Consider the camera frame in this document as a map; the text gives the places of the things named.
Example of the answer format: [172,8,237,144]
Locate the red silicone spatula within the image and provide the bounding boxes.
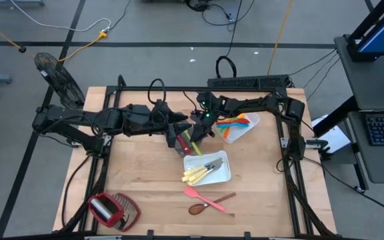
[215,117,251,126]

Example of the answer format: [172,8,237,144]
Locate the yellow extension cable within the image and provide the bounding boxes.
[0,15,109,63]

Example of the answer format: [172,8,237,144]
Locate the black monitor with blue screen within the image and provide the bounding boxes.
[347,0,384,63]

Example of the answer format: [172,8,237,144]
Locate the black floor fan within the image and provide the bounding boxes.
[33,52,86,117]

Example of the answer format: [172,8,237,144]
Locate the black floor power cable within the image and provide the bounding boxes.
[303,156,384,219]

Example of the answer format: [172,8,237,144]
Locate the black cable bundle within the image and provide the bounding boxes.
[185,0,256,33]

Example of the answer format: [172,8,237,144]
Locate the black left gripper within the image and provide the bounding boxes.
[150,99,193,136]

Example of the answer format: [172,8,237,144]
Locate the thin black cable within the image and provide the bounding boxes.
[306,57,341,101]
[288,49,338,77]
[302,53,340,90]

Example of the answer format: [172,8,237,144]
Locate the blue silicone spoon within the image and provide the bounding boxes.
[217,122,249,129]

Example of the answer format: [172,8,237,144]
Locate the red steel box grater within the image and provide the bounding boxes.
[87,192,141,233]

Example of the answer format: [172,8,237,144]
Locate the grey equipment cart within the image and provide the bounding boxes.
[333,35,384,193]

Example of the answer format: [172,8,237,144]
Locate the white plastic bin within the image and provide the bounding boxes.
[183,150,232,187]
[213,111,261,144]

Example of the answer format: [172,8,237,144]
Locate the red silicone spoon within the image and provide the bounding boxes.
[177,135,193,155]

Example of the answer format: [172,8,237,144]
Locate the grey translucent plastic bin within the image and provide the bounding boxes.
[174,131,203,158]

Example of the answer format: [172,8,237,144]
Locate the black arm base cable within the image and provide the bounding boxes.
[61,155,91,229]

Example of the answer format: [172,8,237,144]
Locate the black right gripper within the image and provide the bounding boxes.
[190,109,218,144]

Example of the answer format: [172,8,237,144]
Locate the black coiled floor cable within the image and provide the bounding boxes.
[215,0,243,79]

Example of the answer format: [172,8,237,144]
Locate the yellow floor cable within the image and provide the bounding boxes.
[267,0,294,76]

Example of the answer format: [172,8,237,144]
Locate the lime green silicone spoon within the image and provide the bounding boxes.
[183,129,203,157]

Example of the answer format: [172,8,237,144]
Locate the white paper sheet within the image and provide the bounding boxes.
[311,115,351,154]

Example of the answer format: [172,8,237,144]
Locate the brown wooden spoon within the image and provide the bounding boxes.
[187,192,237,215]

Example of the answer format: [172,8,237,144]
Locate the white power cable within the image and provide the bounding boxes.
[10,0,112,33]

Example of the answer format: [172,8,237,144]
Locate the black power strip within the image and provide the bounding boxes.
[207,74,291,89]

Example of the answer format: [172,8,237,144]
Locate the pink silicone spoon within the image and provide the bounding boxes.
[183,185,228,213]

